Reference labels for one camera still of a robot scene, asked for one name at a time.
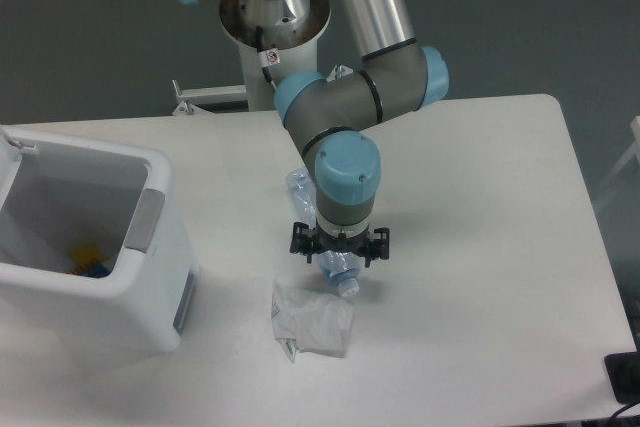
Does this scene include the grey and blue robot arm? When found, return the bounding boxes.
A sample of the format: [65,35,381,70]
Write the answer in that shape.
[179,0,449,262]

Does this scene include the crushed clear plastic bottle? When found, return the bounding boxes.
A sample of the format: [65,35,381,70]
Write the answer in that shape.
[285,167,360,298]

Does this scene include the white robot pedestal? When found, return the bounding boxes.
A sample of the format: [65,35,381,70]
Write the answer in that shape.
[219,0,331,111]

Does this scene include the white trash can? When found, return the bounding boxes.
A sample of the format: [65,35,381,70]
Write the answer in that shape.
[1,126,200,352]

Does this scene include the white frame at right edge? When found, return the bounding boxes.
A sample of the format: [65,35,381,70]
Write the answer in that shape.
[592,116,639,214]

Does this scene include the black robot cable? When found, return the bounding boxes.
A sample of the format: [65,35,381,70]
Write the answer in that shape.
[253,25,291,111]

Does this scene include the white metal base bracket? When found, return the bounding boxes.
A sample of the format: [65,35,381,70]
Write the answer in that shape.
[173,64,353,118]

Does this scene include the white plastic wrapper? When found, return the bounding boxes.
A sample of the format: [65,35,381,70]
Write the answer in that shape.
[271,280,355,363]

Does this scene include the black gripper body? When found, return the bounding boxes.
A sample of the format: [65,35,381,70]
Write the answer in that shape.
[314,227,368,253]

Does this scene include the black device at table corner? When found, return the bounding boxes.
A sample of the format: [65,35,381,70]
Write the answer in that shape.
[604,351,639,404]

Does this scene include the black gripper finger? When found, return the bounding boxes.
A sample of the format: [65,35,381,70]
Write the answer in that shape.
[362,227,390,268]
[289,221,316,264]

